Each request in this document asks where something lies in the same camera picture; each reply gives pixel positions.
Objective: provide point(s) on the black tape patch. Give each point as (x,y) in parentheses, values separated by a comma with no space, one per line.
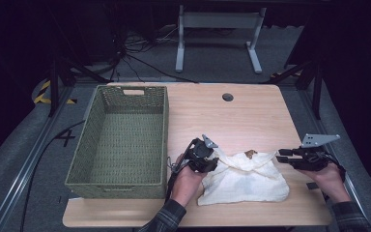
(311,186)

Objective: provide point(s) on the black metal stand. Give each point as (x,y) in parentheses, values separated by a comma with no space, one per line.
(317,90)
(55,87)

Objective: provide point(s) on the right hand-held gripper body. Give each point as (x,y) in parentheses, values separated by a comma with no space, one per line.
(315,154)

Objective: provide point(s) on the person's left hand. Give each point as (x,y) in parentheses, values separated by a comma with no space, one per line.
(186,185)

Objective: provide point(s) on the grey metal stand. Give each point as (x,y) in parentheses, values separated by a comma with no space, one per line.
(219,20)

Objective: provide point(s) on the green woven basket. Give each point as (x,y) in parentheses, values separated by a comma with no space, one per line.
(122,148)

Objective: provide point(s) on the yellow black striped tape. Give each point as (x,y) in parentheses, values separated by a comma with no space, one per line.
(42,93)

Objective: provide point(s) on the black table grommet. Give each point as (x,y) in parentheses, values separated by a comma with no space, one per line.
(227,97)

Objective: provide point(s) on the aluminium floor rail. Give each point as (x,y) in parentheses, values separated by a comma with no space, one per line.
(29,167)
(344,180)

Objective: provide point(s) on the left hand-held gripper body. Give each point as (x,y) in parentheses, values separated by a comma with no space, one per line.
(201,151)

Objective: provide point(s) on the brown label on cloth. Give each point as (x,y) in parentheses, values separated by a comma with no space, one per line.
(250,154)

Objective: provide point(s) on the white cloth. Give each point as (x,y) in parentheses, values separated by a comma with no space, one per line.
(244,183)

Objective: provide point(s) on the person's right hand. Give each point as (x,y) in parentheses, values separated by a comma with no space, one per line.
(330,180)

